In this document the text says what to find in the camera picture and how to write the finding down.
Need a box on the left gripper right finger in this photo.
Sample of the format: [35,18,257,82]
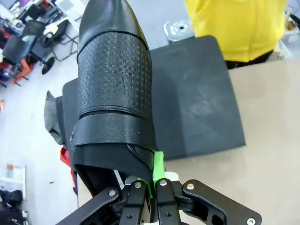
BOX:
[152,151,263,225]

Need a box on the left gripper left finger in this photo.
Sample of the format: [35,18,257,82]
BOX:
[55,177,155,225]

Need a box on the black leather dress shoe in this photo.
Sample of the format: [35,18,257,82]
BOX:
[70,0,157,200]

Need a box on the black shoe stand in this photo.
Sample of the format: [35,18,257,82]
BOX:
[148,35,247,163]

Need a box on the red bag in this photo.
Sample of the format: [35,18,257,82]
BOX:
[60,147,77,188]

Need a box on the grey cloth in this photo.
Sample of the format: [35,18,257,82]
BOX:
[44,90,65,146]

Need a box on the white box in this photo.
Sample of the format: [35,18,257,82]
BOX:
[0,164,27,192]

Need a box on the black bag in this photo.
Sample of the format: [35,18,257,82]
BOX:
[0,189,25,225]

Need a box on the person torso yellow hoodie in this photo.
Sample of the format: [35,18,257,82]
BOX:
[184,0,289,70]

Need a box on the black office chair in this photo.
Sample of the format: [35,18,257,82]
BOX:
[2,35,32,68]
[30,19,79,75]

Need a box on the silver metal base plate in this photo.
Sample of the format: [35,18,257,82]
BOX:
[163,20,196,44]

